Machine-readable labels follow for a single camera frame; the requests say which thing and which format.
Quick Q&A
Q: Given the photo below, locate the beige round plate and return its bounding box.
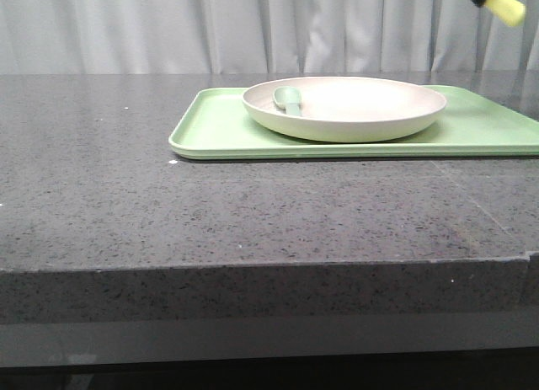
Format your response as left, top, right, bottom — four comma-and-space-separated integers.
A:
242, 76, 447, 143

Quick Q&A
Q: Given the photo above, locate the yellow plastic fork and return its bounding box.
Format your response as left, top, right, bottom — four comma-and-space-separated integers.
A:
481, 0, 526, 27

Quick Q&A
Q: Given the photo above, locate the light green tray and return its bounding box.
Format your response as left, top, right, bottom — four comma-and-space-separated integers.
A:
168, 85, 538, 160

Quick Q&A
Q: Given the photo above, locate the mint green spoon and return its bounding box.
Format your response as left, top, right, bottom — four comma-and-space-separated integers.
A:
273, 86, 302, 116

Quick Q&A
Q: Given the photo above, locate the white curtain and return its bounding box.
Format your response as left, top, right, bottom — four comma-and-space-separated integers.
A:
1, 0, 538, 75

